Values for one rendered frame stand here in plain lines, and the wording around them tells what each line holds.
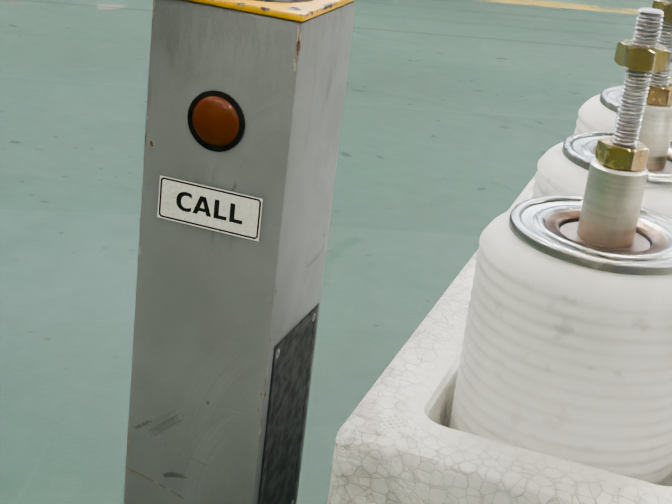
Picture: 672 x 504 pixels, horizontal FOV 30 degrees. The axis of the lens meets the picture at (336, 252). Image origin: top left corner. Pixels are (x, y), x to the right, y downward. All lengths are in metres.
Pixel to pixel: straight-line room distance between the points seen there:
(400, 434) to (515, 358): 0.05
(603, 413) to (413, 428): 0.07
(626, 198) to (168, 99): 0.20
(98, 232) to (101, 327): 0.19
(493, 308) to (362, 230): 0.71
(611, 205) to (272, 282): 0.16
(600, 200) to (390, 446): 0.12
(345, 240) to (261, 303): 0.60
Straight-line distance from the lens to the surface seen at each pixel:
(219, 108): 0.54
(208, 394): 0.59
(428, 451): 0.47
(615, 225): 0.49
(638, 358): 0.47
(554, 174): 0.59
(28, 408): 0.84
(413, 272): 1.11
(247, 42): 0.53
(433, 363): 0.54
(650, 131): 0.60
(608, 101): 0.71
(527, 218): 0.50
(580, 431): 0.48
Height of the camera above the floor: 0.41
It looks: 21 degrees down
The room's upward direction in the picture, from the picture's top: 7 degrees clockwise
